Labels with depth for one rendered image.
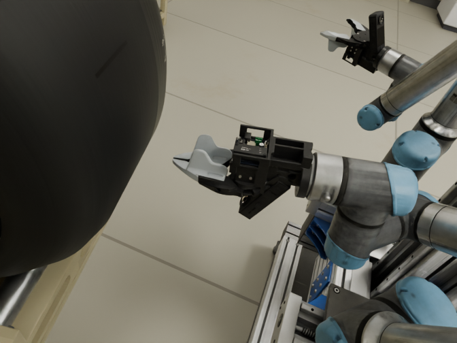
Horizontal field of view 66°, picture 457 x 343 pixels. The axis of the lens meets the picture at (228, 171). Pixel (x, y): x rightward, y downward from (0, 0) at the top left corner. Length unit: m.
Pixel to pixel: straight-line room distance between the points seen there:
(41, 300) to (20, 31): 0.49
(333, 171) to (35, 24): 0.39
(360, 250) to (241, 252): 1.21
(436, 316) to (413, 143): 0.51
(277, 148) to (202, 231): 1.32
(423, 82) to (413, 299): 0.54
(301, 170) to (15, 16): 0.38
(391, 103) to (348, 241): 0.56
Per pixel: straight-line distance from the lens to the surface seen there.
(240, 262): 1.74
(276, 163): 0.51
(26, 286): 0.66
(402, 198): 0.55
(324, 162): 0.52
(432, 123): 1.19
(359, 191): 0.53
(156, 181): 1.98
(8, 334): 0.59
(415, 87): 1.04
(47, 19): 0.32
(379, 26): 1.21
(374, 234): 0.59
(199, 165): 0.54
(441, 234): 0.64
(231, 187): 0.53
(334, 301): 0.94
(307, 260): 1.60
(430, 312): 0.75
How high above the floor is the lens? 1.48
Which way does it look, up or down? 45 degrees down
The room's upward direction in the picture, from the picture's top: 15 degrees clockwise
